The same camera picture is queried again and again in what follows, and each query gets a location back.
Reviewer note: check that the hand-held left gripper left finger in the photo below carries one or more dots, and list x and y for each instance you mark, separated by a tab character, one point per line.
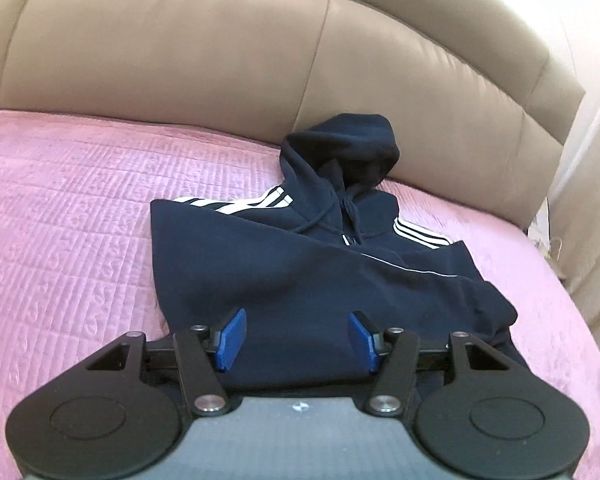
231	338

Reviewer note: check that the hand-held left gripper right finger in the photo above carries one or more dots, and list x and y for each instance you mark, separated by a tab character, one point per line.
362	339

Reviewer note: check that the navy striped hoodie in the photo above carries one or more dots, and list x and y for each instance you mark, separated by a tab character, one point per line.
307	265

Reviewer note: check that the pink quilted bed cover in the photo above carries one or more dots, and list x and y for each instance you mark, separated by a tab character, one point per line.
75	240

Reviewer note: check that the white paper tag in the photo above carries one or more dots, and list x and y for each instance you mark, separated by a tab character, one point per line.
539	225

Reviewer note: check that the white curtain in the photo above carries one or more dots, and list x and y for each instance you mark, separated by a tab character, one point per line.
592	160

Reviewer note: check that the beige leather headboard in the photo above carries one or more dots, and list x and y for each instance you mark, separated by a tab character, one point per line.
260	45

